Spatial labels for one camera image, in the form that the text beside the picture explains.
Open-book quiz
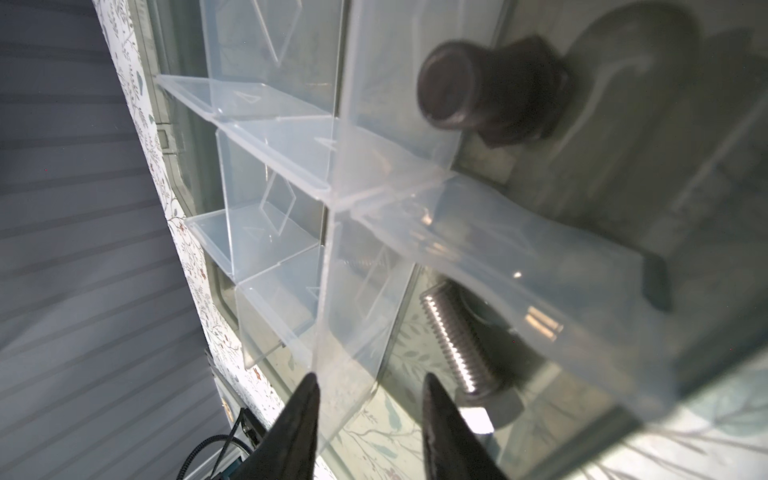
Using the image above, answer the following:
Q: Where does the clear divided organizer box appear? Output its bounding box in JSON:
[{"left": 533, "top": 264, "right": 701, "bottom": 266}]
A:
[{"left": 128, "top": 0, "right": 768, "bottom": 480}]

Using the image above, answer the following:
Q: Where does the black hex bolt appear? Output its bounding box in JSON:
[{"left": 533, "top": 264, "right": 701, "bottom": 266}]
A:
[{"left": 416, "top": 35, "right": 573, "bottom": 148}]

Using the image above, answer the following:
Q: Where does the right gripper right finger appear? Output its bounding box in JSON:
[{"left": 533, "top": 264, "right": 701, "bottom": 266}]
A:
[{"left": 422, "top": 373, "right": 507, "bottom": 480}]

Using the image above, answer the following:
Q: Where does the silver hex bolt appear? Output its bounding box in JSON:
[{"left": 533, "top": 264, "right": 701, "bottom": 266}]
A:
[{"left": 419, "top": 280, "right": 524, "bottom": 435}]

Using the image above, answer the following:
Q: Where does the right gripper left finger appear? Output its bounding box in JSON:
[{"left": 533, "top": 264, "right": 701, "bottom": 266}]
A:
[{"left": 233, "top": 373, "right": 320, "bottom": 479}]

